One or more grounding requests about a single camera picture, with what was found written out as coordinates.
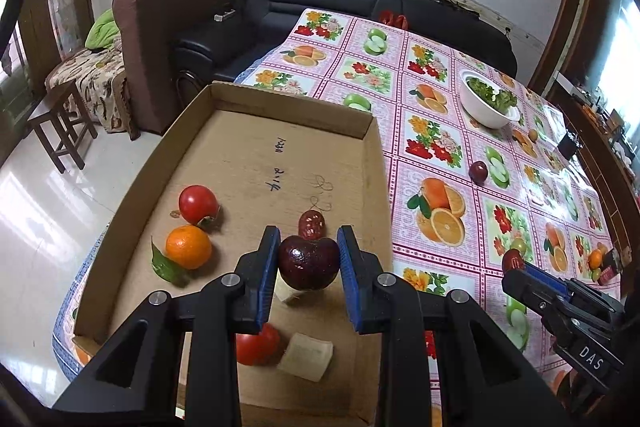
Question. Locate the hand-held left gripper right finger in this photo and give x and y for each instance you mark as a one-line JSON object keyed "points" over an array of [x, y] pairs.
{"points": [[350, 277]]}

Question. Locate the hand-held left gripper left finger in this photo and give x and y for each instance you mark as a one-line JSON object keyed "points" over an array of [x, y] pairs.
{"points": [[267, 277]]}

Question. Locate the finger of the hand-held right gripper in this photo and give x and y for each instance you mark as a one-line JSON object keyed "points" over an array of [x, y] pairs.
{"points": [[530, 294], [547, 278]]}

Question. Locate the red jujube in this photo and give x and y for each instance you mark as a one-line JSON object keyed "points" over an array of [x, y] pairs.
{"points": [[511, 260], [311, 223]]}

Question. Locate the green grape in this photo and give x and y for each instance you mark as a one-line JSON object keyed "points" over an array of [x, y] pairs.
{"points": [[521, 245]]}

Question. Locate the dark red plum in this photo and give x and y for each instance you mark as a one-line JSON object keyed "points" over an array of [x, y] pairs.
{"points": [[478, 172], [307, 262]]}

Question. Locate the plain tangerine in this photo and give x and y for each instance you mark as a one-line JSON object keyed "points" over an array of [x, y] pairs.
{"points": [[595, 259]]}

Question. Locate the red tomato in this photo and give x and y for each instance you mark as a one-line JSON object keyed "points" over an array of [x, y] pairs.
{"points": [[198, 204], [260, 347]]}

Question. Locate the tangerine with green leaf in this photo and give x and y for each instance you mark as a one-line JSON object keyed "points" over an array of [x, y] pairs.
{"points": [[188, 247]]}

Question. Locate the peeled sugarcane piece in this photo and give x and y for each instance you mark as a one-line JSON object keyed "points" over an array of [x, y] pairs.
{"points": [[306, 357]]}

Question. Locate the cardboard box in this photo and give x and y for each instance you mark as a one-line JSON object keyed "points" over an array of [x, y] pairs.
{"points": [[240, 157]]}

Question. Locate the brown longan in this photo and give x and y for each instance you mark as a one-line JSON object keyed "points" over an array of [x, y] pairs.
{"points": [[533, 135]]}

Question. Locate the red label electric motor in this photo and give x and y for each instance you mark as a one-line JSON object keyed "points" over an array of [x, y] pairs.
{"points": [[611, 267]]}

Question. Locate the small black motor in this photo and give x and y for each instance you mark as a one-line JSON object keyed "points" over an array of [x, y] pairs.
{"points": [[569, 146]]}

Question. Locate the white bowl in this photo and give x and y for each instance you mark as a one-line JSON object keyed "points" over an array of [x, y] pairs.
{"points": [[480, 113]]}

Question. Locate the leafy greens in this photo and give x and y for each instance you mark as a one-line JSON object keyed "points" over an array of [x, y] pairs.
{"points": [[492, 94]]}

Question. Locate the red bag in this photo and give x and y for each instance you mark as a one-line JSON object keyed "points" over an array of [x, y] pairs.
{"points": [[394, 19]]}

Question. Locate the small white device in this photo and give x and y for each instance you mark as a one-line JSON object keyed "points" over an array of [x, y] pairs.
{"points": [[225, 14]]}

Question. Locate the floral blanket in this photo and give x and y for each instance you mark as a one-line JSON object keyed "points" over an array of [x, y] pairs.
{"points": [[90, 77]]}

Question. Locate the brown armchair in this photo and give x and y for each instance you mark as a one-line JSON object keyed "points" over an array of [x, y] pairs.
{"points": [[150, 32]]}

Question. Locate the dark wooden stool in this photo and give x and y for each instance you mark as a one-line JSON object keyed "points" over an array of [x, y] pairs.
{"points": [[55, 107]]}

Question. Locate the black leather sofa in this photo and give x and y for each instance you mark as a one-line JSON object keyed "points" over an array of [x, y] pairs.
{"points": [[300, 2]]}

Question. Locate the green cushion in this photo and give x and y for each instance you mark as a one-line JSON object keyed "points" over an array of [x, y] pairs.
{"points": [[102, 34]]}

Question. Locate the wooden glass panel door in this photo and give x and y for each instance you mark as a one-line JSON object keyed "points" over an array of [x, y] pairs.
{"points": [[37, 7]]}

